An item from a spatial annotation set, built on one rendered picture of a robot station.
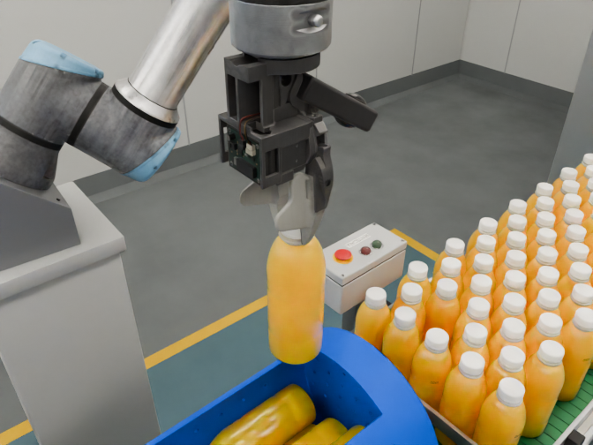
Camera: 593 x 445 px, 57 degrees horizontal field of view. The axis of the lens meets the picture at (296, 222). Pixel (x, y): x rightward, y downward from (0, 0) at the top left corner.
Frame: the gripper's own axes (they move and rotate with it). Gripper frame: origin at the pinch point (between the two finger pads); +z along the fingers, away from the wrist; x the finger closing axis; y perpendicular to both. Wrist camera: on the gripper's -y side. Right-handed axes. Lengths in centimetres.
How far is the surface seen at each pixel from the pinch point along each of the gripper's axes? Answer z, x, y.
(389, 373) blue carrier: 23.0, 9.7, -8.6
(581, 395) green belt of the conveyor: 55, 22, -58
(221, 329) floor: 147, -119, -56
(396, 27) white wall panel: 86, -266, -332
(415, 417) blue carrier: 26.2, 15.1, -8.1
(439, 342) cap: 35.0, 4.4, -28.9
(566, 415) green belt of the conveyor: 55, 22, -51
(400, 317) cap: 35.2, -3.9, -28.4
